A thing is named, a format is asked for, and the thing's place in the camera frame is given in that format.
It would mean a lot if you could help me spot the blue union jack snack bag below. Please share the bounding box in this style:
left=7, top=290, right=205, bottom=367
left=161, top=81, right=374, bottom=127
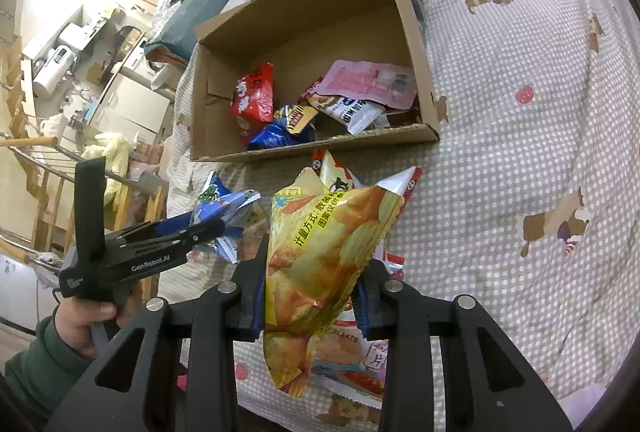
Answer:
left=191, top=172, right=264, bottom=264

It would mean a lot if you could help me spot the yellow potato chip bag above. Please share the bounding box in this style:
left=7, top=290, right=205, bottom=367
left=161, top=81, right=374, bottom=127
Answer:
left=264, top=167, right=416, bottom=397

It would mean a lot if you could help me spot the blue yellow bear snack bag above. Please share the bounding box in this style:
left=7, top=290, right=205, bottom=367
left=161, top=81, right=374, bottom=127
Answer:
left=247, top=104, right=318, bottom=150

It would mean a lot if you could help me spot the red cartoon snack bag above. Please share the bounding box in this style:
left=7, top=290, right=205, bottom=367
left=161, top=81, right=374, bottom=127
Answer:
left=230, top=62, right=273, bottom=144

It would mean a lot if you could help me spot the red yellow snack bag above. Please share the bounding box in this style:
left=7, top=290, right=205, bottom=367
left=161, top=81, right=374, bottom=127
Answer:
left=311, top=148, right=423, bottom=280

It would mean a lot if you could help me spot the white blue biscuit packet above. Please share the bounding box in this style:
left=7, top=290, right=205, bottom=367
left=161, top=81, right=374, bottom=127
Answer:
left=299, top=78, right=385, bottom=135

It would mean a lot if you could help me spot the pink snack packet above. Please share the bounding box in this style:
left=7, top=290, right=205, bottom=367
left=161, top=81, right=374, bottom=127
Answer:
left=317, top=60, right=418, bottom=110

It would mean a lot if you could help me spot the green sleeve forearm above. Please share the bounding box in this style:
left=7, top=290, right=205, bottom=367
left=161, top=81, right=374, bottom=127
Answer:
left=4, top=316, right=92, bottom=422

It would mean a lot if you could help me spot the left hand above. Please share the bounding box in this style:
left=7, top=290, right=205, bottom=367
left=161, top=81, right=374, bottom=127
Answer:
left=54, top=281, right=142, bottom=360

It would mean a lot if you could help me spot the wooden chair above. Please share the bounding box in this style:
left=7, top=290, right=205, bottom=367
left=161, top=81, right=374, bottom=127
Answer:
left=1, top=134, right=167, bottom=255

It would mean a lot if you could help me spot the checkered patterned bed quilt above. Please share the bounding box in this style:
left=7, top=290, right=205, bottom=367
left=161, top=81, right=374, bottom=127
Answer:
left=159, top=0, right=637, bottom=432

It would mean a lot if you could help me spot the teal cushion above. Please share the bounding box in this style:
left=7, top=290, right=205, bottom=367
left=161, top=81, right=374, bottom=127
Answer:
left=144, top=0, right=229, bottom=66

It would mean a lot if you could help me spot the brown cardboard box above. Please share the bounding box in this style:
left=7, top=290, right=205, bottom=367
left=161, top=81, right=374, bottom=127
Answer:
left=190, top=0, right=439, bottom=162

